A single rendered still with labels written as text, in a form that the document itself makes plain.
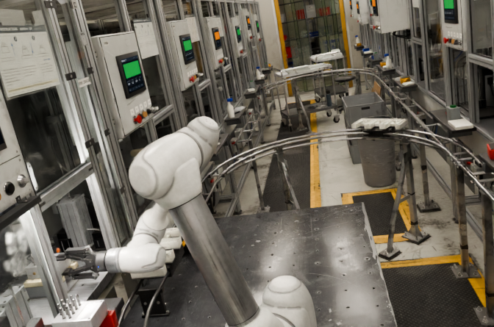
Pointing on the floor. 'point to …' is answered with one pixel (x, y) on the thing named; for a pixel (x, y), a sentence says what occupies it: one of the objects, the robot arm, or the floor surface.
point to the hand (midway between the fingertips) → (59, 264)
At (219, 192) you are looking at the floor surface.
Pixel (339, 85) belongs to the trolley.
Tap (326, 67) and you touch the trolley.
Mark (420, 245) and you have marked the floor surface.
